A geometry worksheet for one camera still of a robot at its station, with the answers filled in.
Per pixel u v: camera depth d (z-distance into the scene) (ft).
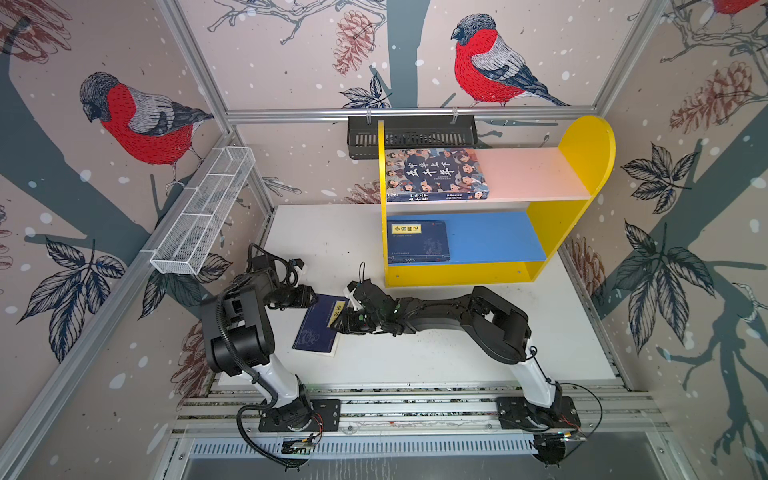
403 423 2.39
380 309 2.32
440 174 2.25
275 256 2.88
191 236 2.39
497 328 1.71
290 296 2.70
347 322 2.50
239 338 1.56
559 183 2.31
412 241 2.89
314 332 2.87
